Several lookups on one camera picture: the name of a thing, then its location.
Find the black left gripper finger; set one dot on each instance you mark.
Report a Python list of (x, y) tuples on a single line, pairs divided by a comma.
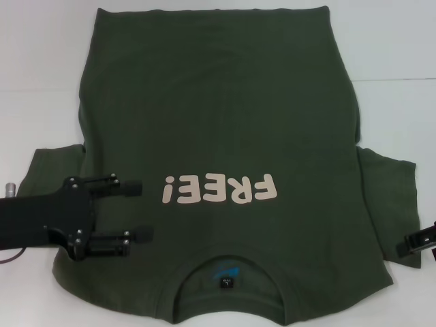
[(116, 240), (116, 187)]

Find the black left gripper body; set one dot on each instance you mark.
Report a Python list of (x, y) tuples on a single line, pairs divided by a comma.
[(51, 218)]

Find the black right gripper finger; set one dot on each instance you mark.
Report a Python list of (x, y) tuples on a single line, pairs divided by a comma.
[(419, 240), (433, 255)]

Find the dark green FREE t-shirt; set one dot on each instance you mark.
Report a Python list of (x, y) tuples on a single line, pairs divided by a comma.
[(221, 102)]

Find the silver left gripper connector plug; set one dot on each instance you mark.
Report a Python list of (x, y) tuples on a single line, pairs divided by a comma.
[(11, 190)]

